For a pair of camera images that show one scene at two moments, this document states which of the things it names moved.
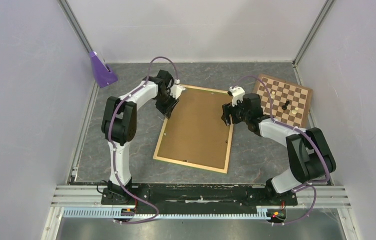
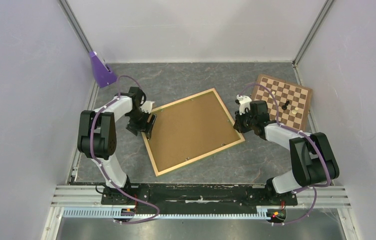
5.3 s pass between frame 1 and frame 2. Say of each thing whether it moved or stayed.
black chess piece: stayed
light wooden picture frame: moved
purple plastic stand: stayed
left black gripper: moved
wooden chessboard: stayed
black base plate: stayed
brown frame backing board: moved
